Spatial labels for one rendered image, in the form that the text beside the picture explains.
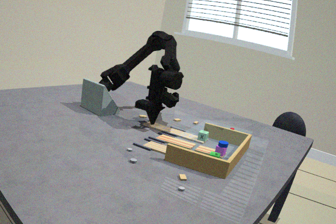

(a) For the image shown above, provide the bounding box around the pale yellow flat strip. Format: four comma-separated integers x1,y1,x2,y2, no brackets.
143,141,166,154

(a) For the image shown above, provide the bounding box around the blue cylinder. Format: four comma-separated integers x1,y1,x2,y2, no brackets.
218,141,228,148

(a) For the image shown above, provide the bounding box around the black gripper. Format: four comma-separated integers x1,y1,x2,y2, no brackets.
135,84,165,125

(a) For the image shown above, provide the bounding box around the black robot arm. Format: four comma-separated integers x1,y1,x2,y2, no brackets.
99,31,184,108

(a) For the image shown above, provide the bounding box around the tan open-top box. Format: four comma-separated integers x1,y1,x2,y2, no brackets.
164,120,253,179

